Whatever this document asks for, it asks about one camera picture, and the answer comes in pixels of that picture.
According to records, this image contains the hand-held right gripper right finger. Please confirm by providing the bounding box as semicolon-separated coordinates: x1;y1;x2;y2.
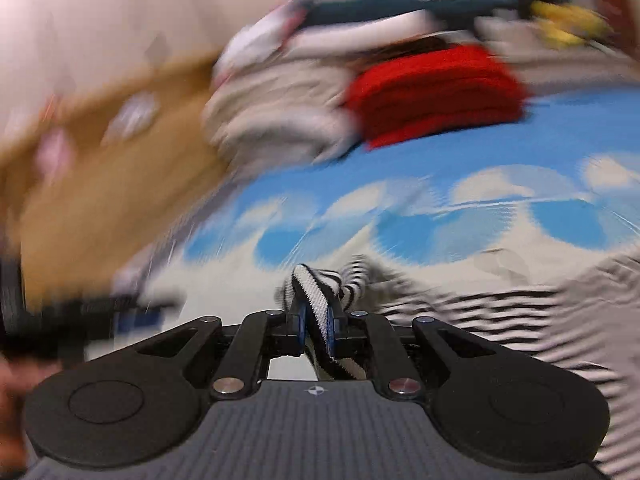
325;306;483;402

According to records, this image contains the white folded cloth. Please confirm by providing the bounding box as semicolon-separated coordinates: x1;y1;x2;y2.
220;9;442;78

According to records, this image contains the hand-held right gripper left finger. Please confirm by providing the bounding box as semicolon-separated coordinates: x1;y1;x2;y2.
134;310;307;402

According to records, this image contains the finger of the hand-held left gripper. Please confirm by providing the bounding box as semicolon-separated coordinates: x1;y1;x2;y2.
114;294;184;333

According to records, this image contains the person's left hand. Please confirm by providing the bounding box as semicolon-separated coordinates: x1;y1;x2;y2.
0;359;32;467

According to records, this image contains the teal folded cloth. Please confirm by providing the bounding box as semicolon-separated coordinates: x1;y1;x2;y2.
304;0;522;27

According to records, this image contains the yellow plush toy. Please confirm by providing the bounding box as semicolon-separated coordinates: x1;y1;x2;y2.
529;0;617;50

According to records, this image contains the black white striped shirt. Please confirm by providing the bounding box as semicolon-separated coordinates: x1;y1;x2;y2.
275;255;640;480

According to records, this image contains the blue white printed blanket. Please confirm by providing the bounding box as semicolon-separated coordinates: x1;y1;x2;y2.
115;91;640;376

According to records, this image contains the red folded cloth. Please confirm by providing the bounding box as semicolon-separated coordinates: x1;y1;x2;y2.
344;44;532;152

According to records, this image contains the grey crumpled cloth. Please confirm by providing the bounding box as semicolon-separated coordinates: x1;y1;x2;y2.
201;55;362;172

